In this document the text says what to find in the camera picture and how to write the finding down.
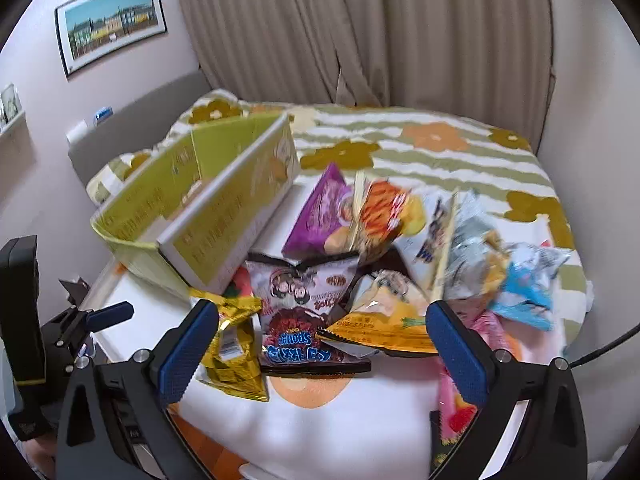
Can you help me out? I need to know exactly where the dark brown snack packet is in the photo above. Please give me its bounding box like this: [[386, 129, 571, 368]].
[[259, 306, 374, 377]]

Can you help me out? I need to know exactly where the small white box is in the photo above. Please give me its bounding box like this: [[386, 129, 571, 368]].
[[65, 120, 91, 145]]

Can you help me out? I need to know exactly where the white blue snack bag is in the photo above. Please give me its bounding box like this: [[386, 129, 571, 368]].
[[394, 190, 459, 302]]

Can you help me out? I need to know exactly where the pink strawberry snack packet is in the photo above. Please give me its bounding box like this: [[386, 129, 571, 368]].
[[430, 309, 523, 468]]

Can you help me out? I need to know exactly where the gold yellow snack bag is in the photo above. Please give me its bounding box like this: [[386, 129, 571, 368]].
[[188, 286, 272, 404]]

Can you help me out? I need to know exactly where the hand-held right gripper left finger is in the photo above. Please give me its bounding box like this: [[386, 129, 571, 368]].
[[56, 299, 221, 480]]

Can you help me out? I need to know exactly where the yellow orange snack bag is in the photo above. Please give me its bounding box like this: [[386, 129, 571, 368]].
[[319, 269, 440, 359]]

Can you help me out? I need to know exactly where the grey yellow snack bag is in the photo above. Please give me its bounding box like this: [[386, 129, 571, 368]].
[[439, 189, 512, 302]]

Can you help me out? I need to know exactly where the white persimmon print cloth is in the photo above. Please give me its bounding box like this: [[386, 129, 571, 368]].
[[92, 185, 568, 480]]

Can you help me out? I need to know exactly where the green cardboard box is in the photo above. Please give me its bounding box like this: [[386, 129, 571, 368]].
[[90, 111, 301, 297]]

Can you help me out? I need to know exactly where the black cable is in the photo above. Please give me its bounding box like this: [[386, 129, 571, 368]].
[[569, 321, 640, 368]]

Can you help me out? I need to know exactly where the green striped floral blanket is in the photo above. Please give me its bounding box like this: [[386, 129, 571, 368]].
[[86, 88, 597, 346]]

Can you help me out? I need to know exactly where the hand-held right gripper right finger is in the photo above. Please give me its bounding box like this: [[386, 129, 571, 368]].
[[425, 301, 588, 480]]

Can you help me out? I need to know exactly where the white brown chocolate snack packet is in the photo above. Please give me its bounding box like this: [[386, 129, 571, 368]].
[[244, 251, 362, 322]]

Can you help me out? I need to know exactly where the small photo frame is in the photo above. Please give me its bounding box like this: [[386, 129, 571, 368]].
[[0, 83, 24, 126]]

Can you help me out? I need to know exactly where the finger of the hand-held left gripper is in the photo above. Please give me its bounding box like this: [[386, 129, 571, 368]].
[[86, 301, 135, 332], [59, 276, 94, 309]]

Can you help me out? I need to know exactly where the wall shelf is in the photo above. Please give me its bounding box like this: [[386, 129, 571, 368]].
[[0, 109, 37, 202]]

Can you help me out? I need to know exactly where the beige curtain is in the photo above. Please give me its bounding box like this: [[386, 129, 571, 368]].
[[170, 0, 557, 109]]

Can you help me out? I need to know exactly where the grey headboard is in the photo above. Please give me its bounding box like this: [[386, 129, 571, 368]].
[[66, 70, 212, 187]]

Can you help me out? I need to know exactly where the purple chip bag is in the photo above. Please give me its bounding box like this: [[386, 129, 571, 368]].
[[281, 162, 362, 257]]

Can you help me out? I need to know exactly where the light blue snack bag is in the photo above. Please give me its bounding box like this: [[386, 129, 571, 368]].
[[487, 241, 572, 332]]

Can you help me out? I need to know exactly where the framed wall picture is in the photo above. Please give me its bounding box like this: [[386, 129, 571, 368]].
[[54, 0, 169, 79]]

